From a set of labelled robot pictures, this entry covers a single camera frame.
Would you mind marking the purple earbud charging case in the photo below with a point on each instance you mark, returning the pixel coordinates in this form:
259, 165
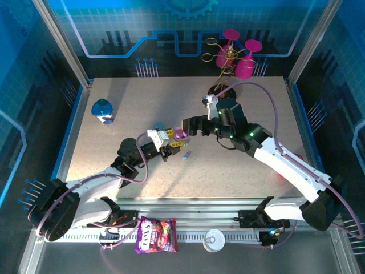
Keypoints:
180, 134

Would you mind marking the teal earbud charging case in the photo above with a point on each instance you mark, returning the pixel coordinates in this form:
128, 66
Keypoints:
158, 125

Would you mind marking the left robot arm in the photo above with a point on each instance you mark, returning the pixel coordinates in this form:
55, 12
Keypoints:
94, 182

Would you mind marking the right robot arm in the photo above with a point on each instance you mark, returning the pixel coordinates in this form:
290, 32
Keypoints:
291, 168

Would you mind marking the pink wine glass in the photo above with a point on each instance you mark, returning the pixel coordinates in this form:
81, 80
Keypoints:
243, 70
222, 58

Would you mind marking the blue figurine on white base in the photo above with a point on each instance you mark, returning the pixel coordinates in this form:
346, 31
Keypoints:
101, 108

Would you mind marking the pink plastic cup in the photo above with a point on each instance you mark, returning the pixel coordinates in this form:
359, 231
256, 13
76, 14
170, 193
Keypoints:
299, 156

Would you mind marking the purple candy bag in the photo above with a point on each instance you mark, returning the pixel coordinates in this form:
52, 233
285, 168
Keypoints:
155, 235

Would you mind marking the small circuit board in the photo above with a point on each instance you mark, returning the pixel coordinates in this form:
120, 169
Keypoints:
109, 235
271, 237

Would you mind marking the silver tin can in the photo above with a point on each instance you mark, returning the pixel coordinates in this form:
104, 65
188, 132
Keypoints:
214, 241

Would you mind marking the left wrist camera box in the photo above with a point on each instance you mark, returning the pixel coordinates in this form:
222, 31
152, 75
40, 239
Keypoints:
158, 137

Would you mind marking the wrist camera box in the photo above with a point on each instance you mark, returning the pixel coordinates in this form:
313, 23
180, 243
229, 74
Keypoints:
212, 107
158, 137

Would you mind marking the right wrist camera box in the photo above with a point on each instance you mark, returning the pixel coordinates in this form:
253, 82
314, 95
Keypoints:
212, 107

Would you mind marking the aluminium enclosure frame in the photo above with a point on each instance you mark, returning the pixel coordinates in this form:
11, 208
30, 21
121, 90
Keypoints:
185, 212

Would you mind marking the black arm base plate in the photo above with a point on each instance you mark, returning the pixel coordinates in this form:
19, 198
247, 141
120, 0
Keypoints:
248, 218
128, 219

